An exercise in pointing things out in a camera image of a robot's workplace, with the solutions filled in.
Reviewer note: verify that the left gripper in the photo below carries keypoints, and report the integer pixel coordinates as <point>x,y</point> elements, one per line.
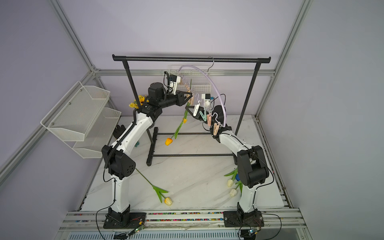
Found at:
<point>180,98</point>

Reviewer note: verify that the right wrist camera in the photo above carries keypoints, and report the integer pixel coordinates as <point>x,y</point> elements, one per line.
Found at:
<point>206,102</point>

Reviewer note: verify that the white mesh two-tier shelf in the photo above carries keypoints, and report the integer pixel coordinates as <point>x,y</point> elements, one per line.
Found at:
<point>82,120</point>

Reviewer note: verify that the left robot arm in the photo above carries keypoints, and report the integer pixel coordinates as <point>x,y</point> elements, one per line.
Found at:
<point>117,156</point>

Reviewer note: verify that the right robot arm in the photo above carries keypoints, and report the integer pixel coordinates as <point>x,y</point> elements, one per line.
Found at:
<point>252,167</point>

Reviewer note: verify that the aluminium front rail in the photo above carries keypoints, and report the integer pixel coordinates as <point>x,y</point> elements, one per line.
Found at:
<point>285,224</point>

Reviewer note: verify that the pale yellow tulip front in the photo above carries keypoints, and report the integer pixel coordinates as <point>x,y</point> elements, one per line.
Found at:
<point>159,192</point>

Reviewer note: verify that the white wire wall basket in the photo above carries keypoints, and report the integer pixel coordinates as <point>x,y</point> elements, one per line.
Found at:
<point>191,78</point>

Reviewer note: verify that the sunflower bouquet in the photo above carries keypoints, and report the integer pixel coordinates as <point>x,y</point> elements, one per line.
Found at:
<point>135,104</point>

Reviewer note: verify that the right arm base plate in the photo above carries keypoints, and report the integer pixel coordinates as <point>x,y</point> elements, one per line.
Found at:
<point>236,219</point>

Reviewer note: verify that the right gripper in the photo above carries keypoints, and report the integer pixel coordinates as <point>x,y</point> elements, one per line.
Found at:
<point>199,114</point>

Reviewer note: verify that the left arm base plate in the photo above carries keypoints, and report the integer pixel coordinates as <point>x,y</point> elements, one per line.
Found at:
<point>124,221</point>

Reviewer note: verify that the white tulip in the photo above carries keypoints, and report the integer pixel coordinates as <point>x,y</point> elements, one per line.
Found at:
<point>232,177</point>
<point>236,190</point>

